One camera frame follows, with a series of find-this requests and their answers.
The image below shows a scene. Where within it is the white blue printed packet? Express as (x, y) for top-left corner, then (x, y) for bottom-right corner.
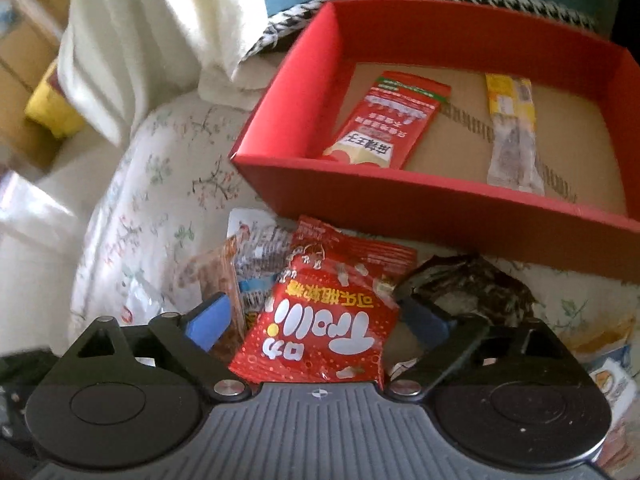
(227, 208), (296, 331)

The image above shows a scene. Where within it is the red cardboard box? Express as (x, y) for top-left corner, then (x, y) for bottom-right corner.
(229, 0), (640, 281)

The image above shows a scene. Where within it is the cream white cloth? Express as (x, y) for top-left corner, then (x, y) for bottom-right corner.
(57, 0), (268, 146)

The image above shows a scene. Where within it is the yellow object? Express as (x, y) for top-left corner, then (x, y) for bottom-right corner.
(24, 60), (86, 138)

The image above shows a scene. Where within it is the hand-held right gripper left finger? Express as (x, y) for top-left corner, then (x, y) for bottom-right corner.
(62, 292), (249, 403)

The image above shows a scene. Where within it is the dark brown snack packet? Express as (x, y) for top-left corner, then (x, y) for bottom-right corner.
(395, 254), (540, 327)

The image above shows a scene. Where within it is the yellow clear snack packet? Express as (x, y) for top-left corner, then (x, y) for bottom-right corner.
(485, 73), (546, 195)

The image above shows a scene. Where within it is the red white sachet packet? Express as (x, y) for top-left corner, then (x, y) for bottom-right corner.
(322, 71), (452, 170)

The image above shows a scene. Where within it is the red candy bag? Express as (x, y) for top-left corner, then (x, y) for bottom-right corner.
(228, 215), (418, 391)

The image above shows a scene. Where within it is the floral bed sheet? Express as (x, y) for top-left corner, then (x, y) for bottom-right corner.
(70, 55), (640, 411)

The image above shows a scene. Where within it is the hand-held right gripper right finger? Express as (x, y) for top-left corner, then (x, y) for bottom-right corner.
(387, 285), (583, 402)

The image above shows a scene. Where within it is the wooden cabinet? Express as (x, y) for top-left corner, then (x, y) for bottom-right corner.
(0, 0), (76, 171)

